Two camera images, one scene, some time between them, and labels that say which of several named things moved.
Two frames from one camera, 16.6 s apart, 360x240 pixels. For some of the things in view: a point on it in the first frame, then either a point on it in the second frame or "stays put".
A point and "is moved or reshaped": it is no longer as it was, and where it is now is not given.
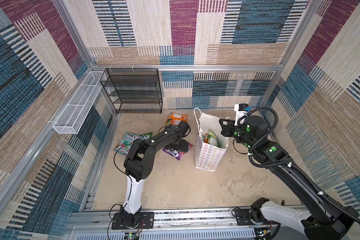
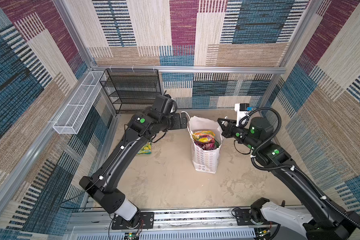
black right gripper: [226, 128] stays put
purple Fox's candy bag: [177, 154] -> [207, 145]
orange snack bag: [175, 119] is moved or reshaped
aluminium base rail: [171, 224] stays put
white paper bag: [210, 142] is moved or reshaped
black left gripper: [184, 147] -> [183, 119]
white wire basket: [72, 118] stays put
